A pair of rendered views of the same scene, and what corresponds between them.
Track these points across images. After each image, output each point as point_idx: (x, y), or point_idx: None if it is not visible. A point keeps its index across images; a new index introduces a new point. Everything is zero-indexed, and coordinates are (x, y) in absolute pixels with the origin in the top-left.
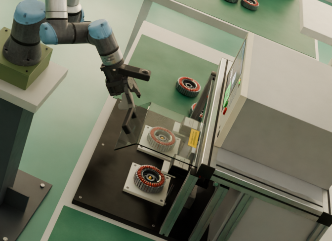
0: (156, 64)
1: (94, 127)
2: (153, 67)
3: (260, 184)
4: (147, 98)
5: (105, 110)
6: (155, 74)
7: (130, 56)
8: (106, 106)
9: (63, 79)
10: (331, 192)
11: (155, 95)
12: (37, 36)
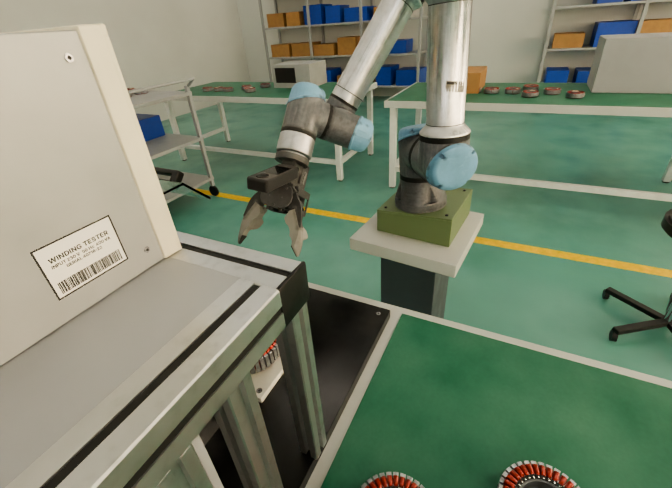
0: (624, 434)
1: (314, 284)
2: (594, 421)
3: None
4: (426, 376)
5: (358, 300)
6: (560, 420)
7: (600, 367)
8: (369, 302)
9: (441, 273)
10: None
11: (448, 398)
12: (404, 167)
